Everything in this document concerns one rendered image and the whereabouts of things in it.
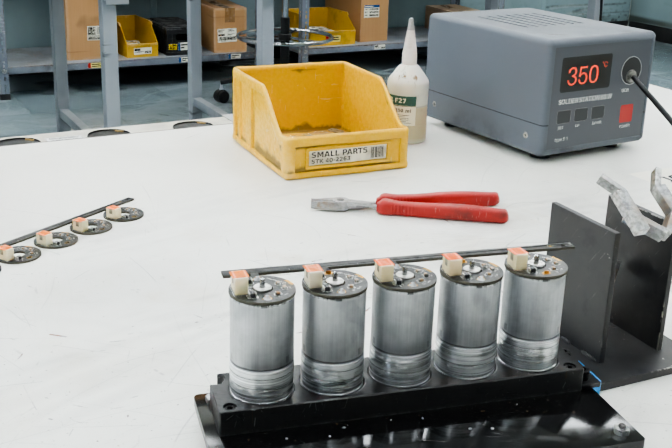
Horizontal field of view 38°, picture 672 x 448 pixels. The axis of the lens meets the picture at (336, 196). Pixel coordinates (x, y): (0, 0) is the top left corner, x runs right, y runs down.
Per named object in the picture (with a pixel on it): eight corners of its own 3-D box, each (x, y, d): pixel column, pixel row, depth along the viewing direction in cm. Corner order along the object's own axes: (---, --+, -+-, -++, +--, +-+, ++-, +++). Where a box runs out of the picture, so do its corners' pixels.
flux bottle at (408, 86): (380, 134, 83) (385, 14, 79) (418, 133, 83) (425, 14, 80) (391, 145, 79) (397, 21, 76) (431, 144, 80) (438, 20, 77)
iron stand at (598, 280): (555, 434, 46) (663, 327, 38) (479, 278, 50) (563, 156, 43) (656, 408, 48) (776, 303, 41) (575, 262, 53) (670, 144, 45)
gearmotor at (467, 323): (502, 394, 40) (513, 277, 38) (446, 402, 39) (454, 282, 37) (478, 366, 42) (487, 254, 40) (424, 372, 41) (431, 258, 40)
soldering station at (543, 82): (644, 148, 81) (660, 31, 78) (539, 166, 75) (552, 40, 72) (519, 109, 93) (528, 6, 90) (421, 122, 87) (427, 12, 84)
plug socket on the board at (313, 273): (329, 287, 37) (329, 270, 37) (306, 289, 37) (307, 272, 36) (323, 279, 38) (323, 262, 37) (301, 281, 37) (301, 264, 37)
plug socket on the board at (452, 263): (467, 275, 38) (468, 259, 38) (447, 276, 38) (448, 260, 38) (459, 267, 39) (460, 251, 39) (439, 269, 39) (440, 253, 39)
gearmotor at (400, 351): (437, 403, 39) (446, 283, 37) (378, 410, 38) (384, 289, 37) (416, 373, 41) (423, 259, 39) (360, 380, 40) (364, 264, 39)
